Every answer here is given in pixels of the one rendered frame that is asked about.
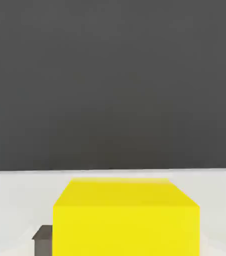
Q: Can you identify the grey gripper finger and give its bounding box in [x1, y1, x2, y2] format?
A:
[12, 224, 54, 256]

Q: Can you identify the small yellow cube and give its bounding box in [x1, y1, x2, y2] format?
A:
[52, 177, 201, 256]

